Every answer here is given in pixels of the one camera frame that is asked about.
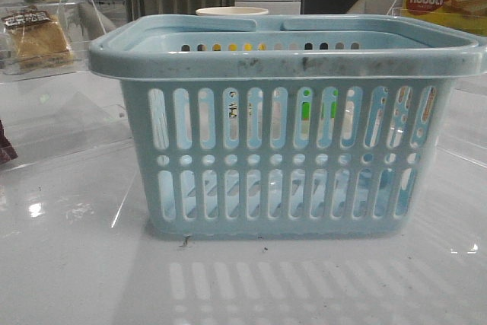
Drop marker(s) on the packaged bread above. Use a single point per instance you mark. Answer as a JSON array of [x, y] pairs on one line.
[[37, 39]]

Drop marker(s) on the light blue plastic basket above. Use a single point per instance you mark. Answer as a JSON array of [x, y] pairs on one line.
[[280, 125]]

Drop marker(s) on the white paper cup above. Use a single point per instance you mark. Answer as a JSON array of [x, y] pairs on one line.
[[231, 11]]

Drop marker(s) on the clear acrylic shelf left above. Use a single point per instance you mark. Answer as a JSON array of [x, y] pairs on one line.
[[49, 113]]

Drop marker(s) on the dark red snack packet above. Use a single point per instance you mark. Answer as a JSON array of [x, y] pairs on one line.
[[8, 152]]

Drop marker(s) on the clear acrylic stand right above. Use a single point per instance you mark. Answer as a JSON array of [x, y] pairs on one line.
[[470, 20]]

